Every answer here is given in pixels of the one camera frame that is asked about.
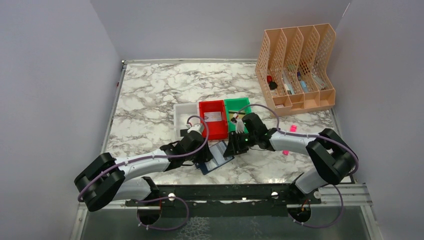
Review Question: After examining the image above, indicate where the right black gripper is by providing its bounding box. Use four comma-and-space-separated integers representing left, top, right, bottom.
223, 129, 258, 157

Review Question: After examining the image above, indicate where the navy blue card holder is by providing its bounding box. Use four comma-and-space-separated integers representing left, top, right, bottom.
194, 140, 235, 175

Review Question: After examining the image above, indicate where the white plastic bin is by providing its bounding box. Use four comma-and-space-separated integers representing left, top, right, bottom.
173, 102, 199, 141

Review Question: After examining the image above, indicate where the peach file organizer rack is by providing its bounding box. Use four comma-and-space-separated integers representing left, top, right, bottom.
255, 23, 336, 116

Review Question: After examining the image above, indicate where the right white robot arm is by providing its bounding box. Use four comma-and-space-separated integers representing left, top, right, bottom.
223, 113, 358, 204

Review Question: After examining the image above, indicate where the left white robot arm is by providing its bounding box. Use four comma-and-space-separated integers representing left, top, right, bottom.
74, 131, 213, 212

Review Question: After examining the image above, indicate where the black card in white bin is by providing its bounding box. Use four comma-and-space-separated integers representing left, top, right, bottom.
179, 128, 189, 138

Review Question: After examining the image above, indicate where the gold card in green bin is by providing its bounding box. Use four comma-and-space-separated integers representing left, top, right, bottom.
228, 111, 246, 120

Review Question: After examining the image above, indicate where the silver card in red bin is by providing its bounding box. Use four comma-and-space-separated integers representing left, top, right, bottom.
203, 111, 222, 122

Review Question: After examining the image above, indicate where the red plastic bin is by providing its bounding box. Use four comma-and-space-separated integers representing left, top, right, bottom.
198, 100, 229, 141

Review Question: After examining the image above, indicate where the green plastic bin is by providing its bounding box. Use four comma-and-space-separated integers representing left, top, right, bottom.
224, 97, 250, 132

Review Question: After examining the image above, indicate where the pink highlighter pen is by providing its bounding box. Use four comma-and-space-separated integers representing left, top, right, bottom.
282, 124, 297, 156

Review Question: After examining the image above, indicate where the red black stamp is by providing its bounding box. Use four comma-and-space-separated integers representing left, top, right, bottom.
266, 75, 278, 91

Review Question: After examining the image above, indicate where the clear pen pack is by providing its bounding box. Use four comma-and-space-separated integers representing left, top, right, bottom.
282, 70, 295, 95

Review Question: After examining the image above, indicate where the grey stapler in rack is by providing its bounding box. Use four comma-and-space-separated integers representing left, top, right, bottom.
311, 72, 328, 90

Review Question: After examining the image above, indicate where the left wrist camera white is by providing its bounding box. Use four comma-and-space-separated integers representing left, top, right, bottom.
187, 123, 205, 134

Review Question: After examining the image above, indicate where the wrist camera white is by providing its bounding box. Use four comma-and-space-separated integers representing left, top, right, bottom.
230, 118, 245, 134
187, 123, 205, 134

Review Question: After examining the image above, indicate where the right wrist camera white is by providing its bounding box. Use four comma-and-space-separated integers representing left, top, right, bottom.
230, 118, 245, 134

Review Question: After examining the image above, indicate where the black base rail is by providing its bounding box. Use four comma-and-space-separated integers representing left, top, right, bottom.
82, 177, 372, 220

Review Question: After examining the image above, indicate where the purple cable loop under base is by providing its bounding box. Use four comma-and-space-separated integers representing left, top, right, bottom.
136, 197, 190, 231

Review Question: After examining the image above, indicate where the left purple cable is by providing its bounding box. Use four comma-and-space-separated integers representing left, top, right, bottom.
77, 115, 210, 203

